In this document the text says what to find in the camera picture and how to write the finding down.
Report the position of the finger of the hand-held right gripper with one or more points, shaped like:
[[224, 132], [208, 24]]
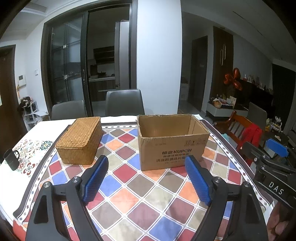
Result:
[[251, 149], [275, 148]]

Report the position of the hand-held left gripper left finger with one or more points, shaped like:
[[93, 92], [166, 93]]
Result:
[[96, 178]]

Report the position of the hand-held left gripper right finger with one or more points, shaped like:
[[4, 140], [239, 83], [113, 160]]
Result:
[[198, 180]]

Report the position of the brown cardboard box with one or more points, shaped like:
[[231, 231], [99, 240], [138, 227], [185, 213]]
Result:
[[161, 148]]

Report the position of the person's right hand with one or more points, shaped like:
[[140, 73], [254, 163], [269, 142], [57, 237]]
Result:
[[278, 220]]

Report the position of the red garment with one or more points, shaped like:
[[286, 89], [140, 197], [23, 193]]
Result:
[[251, 139]]

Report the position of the white cat figurine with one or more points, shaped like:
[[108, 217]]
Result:
[[277, 124]]

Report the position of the wooden chair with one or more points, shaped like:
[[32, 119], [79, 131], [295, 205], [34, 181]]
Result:
[[233, 126]]

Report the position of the grey dining chair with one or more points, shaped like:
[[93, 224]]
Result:
[[124, 103], [69, 111], [256, 114]]

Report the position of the woven wicker basket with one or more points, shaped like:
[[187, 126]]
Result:
[[78, 139]]

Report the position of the white low cabinet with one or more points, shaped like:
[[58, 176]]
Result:
[[222, 111]]

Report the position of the colourful checked tablecloth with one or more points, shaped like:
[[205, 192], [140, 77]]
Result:
[[143, 197]]

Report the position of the dark sideboard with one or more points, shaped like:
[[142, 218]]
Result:
[[259, 95]]

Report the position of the floral patterned placemat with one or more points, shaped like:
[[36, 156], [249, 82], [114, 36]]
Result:
[[34, 153]]

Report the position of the red foil balloon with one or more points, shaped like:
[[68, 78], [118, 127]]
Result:
[[232, 80]]

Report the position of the black mug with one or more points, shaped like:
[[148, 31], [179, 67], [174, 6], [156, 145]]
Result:
[[11, 160]]

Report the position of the white shelf with toys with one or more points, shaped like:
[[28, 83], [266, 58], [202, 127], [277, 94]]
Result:
[[32, 113]]

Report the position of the dark interior door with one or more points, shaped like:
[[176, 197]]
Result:
[[198, 74]]

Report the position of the tall wooden cabinet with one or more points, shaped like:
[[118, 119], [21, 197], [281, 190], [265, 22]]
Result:
[[223, 60]]

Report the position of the dark wooden door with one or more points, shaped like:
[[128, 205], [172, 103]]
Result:
[[10, 104]]

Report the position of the glass sliding door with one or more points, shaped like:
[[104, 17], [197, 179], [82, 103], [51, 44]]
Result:
[[66, 64]]

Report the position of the black range hood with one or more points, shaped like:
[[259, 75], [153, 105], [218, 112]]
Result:
[[104, 54]]

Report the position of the silver refrigerator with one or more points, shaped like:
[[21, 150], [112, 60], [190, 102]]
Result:
[[121, 55]]

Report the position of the wall intercom panel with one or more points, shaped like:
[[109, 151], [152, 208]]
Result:
[[22, 80]]

